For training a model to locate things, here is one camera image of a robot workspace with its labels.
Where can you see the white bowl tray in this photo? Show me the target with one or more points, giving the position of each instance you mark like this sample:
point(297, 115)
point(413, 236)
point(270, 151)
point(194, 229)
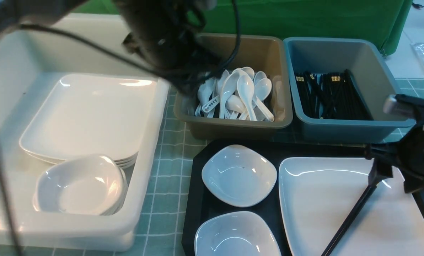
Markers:
point(240, 233)
point(239, 176)

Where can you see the large white rice plate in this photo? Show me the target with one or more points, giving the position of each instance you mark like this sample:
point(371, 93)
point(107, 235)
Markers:
point(317, 194)

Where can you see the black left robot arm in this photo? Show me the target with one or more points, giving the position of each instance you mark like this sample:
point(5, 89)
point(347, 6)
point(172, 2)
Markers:
point(163, 32)

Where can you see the bottom stacked white plate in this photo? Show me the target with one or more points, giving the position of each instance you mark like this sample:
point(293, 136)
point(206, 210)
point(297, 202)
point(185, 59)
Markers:
point(124, 165)

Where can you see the top white square plate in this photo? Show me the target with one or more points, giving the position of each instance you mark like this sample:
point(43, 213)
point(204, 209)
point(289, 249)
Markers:
point(91, 114)

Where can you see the white spoon with lettering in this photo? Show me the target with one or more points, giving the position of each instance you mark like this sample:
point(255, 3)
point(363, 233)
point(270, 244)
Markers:
point(210, 105)

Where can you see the white soup spoon centre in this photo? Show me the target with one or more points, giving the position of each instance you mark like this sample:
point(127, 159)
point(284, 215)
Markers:
point(227, 89)

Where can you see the white soup spoon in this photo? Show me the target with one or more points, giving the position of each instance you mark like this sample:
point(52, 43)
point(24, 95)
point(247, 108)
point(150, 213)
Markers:
point(262, 89)
point(245, 88)
point(249, 71)
point(227, 89)

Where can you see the white soup spoon front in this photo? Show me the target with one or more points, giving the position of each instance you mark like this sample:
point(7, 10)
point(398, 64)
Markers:
point(245, 88)

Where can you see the white soup spoon right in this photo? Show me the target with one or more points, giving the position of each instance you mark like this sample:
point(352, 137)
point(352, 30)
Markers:
point(262, 89)

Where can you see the white soup spoon back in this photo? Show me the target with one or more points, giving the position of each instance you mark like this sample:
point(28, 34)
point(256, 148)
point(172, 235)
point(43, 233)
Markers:
point(249, 71)

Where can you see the black serving tray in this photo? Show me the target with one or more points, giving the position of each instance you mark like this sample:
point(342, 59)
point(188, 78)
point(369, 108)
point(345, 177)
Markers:
point(202, 205)

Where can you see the brown plastic bin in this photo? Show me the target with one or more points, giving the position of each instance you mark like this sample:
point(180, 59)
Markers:
point(261, 53)

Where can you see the green checkered tablecloth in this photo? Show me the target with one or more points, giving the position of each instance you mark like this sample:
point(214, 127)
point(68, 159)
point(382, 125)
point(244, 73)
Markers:
point(159, 231)

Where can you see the black chopsticks bundle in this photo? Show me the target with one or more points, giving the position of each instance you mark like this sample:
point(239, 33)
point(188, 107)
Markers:
point(331, 96)

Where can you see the blue-grey plastic bin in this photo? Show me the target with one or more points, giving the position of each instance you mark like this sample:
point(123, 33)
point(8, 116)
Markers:
point(371, 76)

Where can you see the white bowl in tub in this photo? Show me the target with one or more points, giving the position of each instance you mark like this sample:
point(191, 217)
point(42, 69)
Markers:
point(90, 185)

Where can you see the large white plastic tub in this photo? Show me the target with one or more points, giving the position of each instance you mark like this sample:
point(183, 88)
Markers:
point(5, 177)

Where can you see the green backdrop cloth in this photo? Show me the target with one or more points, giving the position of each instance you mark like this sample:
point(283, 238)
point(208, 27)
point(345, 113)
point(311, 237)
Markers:
point(377, 21)

